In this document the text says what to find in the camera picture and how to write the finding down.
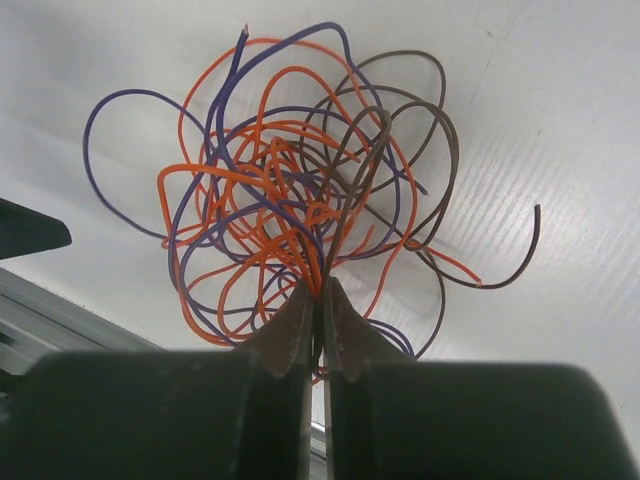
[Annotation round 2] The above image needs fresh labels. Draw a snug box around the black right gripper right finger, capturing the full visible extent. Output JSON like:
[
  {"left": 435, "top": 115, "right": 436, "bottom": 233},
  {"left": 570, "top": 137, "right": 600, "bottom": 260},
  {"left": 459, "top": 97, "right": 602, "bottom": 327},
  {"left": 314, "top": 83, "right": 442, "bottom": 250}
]
[{"left": 322, "top": 280, "right": 639, "bottom": 479}]

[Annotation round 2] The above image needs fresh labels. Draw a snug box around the aluminium frame rail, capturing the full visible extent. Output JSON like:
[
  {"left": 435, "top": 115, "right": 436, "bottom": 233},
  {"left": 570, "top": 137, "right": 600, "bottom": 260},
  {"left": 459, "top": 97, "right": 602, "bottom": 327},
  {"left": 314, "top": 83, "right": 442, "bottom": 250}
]
[{"left": 1, "top": 269, "right": 329, "bottom": 479}]

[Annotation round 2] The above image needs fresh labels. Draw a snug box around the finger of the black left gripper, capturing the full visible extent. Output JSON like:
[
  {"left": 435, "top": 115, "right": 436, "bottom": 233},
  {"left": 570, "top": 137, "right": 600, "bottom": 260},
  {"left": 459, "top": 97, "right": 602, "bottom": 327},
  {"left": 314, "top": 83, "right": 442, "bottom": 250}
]
[{"left": 0, "top": 199, "right": 72, "bottom": 260}]

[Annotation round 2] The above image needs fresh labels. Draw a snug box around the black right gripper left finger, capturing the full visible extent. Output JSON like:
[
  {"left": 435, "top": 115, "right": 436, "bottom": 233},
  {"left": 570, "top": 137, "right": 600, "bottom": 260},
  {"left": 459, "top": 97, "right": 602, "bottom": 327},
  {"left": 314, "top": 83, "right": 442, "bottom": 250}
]
[{"left": 1, "top": 282, "right": 314, "bottom": 479}]

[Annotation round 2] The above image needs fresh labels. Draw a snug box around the purple cable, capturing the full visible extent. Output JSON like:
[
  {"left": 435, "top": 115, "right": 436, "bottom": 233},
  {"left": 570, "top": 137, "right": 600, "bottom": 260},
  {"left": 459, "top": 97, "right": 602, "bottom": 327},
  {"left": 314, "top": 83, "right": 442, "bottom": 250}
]
[{"left": 82, "top": 20, "right": 429, "bottom": 361}]

